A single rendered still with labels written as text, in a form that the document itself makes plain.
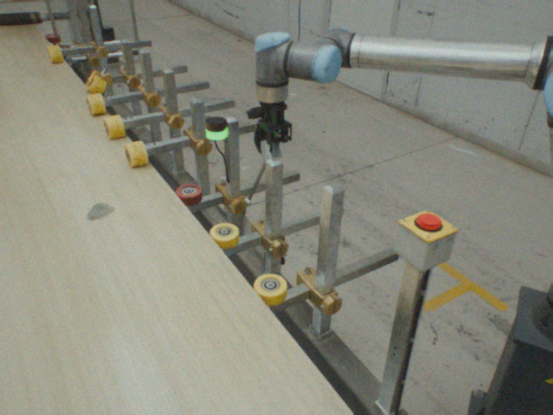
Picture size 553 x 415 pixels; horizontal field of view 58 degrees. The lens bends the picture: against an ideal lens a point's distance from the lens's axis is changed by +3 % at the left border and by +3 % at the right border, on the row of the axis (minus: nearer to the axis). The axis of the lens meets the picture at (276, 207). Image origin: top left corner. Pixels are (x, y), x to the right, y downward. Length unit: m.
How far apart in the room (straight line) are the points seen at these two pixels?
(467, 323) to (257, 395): 1.67
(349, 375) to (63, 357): 0.65
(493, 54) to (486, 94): 2.81
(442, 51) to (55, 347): 1.09
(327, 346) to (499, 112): 3.01
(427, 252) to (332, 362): 0.54
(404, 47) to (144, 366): 0.95
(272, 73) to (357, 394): 0.82
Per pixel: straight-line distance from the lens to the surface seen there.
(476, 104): 4.17
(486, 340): 2.49
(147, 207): 1.50
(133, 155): 1.68
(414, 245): 0.87
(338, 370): 1.29
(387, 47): 1.34
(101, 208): 1.51
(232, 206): 1.56
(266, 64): 1.30
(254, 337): 1.08
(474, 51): 1.31
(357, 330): 2.35
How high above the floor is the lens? 1.71
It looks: 33 degrees down
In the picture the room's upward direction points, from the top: 1 degrees clockwise
